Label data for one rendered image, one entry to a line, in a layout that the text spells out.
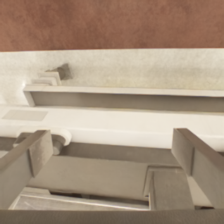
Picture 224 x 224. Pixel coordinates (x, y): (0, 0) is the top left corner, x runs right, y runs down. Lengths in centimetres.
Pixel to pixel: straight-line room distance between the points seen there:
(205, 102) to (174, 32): 46
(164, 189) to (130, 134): 11
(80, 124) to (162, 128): 17
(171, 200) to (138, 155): 9
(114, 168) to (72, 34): 95
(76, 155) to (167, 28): 92
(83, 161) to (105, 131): 8
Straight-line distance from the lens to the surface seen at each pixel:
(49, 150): 17
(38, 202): 52
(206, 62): 123
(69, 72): 120
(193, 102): 88
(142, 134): 32
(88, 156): 33
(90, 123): 33
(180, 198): 31
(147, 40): 109
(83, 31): 112
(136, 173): 35
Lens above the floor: 106
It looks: 51 degrees down
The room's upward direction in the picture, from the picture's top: 169 degrees counter-clockwise
